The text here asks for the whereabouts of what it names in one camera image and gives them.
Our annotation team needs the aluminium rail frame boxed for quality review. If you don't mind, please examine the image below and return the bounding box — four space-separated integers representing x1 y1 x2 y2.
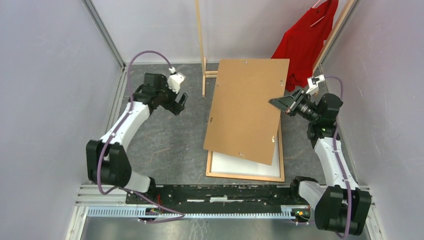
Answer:
64 0 387 240

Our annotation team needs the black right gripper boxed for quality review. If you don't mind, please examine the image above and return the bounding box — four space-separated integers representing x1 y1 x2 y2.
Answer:
268 88 320 123

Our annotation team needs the white clothes hanger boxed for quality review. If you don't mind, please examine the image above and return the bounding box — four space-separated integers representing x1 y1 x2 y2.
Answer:
310 0 337 28

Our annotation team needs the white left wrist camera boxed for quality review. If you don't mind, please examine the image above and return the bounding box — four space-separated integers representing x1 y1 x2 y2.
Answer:
167 66 186 94

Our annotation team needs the brown fibreboard backing board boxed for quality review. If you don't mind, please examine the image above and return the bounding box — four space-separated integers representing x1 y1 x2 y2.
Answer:
203 58 290 165

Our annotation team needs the red t-shirt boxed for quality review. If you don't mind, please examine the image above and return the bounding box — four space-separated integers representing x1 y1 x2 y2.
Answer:
271 0 339 92

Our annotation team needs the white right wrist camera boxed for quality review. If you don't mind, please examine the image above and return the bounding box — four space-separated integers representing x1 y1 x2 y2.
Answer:
306 74 325 95

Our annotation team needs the wooden clothes rack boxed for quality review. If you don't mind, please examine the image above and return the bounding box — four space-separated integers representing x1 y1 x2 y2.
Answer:
194 0 358 97

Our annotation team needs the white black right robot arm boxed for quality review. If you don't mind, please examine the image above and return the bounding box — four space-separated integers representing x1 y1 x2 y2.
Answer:
268 89 372 238

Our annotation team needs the wooden picture frame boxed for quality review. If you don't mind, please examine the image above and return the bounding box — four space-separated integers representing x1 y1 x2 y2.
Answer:
205 125 286 183

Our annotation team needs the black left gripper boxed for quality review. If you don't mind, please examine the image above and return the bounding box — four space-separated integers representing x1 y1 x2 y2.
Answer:
155 78 188 116

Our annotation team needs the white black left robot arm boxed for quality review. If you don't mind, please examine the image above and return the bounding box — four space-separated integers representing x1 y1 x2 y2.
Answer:
86 72 188 204

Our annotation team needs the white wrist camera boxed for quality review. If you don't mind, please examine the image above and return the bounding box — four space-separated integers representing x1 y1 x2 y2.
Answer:
306 74 325 95
167 66 186 94

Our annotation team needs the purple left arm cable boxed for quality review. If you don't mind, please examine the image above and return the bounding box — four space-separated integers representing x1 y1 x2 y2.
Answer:
96 50 186 225

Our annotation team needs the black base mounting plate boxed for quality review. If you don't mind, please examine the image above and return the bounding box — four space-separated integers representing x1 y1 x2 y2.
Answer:
125 184 310 216

